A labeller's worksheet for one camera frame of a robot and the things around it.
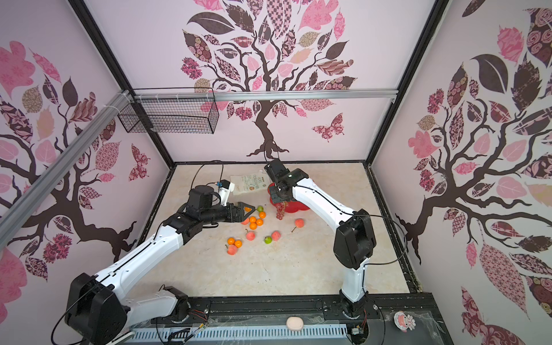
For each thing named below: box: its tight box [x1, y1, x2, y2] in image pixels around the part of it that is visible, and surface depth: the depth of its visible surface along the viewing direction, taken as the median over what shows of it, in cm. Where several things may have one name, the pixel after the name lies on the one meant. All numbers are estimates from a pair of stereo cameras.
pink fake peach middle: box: [245, 230, 256, 241], surface depth 92 cm
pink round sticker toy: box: [393, 310, 417, 333], surface depth 70 cm
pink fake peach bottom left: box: [227, 244, 238, 256], surface depth 87 cm
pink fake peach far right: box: [294, 217, 305, 228], surface depth 96 cm
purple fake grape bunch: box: [276, 201, 289, 221], surface depth 89 cm
